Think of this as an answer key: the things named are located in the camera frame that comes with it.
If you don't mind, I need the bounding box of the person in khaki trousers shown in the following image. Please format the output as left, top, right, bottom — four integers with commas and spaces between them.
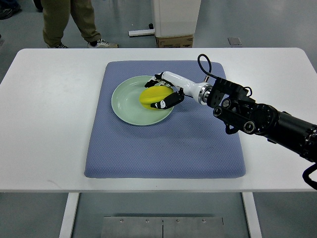
41, 0, 118, 49

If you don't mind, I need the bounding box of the left white table leg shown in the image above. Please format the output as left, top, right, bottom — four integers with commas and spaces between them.
59, 192, 80, 238

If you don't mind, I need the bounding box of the grey floor plate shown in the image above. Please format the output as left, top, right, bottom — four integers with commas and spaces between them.
227, 37, 242, 46

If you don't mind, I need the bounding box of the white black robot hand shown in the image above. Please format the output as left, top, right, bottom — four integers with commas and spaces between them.
145, 71, 212, 110

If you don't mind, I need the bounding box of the white table leg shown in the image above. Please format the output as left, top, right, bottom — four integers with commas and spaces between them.
59, 192, 80, 238
242, 192, 262, 238

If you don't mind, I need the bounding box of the yellow starfruit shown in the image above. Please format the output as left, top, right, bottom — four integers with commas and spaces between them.
139, 86, 174, 110

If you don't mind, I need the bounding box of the pale green plate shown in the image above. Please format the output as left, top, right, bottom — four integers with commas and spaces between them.
111, 75, 173, 126

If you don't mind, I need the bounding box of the cardboard box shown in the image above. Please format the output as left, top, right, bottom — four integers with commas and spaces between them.
156, 35, 194, 48

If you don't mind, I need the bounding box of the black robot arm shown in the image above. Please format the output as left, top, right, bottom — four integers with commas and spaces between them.
199, 69, 317, 189

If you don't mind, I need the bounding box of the white cabinet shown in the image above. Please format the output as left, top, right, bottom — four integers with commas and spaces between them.
151, 0, 201, 38

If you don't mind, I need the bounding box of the blue padded mat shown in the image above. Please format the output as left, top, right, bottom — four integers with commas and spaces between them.
84, 60, 246, 179

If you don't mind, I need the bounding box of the white base bar with caster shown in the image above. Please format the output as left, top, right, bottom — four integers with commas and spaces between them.
128, 23, 155, 37

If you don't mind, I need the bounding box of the right white table leg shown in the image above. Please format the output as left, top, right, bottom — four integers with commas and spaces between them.
242, 192, 262, 238

